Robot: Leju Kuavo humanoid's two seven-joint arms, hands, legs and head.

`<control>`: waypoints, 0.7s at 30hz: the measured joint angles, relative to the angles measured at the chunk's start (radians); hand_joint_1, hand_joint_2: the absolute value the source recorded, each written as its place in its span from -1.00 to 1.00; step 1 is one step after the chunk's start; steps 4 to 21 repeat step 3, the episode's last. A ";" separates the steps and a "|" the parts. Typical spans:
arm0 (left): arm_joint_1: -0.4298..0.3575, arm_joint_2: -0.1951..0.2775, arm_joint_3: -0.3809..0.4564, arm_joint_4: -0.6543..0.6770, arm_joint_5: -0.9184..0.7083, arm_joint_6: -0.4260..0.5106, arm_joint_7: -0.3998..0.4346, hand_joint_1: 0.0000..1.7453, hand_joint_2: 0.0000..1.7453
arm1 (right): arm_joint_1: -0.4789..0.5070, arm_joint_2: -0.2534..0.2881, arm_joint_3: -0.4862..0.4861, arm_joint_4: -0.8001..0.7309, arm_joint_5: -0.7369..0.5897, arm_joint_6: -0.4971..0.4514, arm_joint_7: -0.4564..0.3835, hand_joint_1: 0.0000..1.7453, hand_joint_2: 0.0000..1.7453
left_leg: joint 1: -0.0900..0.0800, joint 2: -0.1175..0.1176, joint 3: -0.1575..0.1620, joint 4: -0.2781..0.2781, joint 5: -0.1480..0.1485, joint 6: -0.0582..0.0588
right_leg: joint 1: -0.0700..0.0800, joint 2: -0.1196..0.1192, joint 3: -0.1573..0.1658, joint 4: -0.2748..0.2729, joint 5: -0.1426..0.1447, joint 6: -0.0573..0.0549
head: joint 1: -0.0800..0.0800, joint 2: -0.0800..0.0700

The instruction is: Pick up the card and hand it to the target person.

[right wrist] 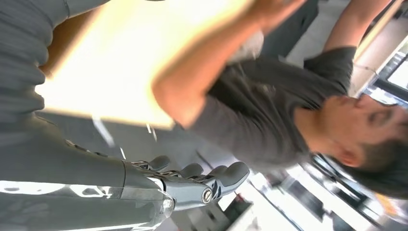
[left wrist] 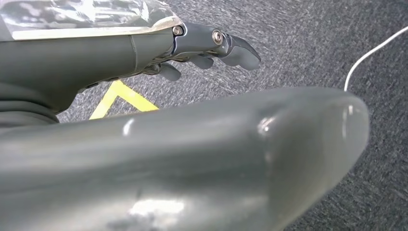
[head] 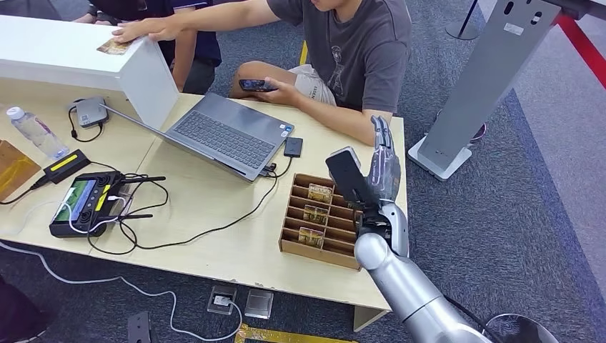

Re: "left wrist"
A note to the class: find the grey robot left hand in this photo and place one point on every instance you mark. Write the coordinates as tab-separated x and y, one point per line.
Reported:
191	165

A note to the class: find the yellow floor tape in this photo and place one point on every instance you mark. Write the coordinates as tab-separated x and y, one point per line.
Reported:
122	95

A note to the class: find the ribbed grey left arm sleeve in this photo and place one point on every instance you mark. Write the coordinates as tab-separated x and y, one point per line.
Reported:
22	111

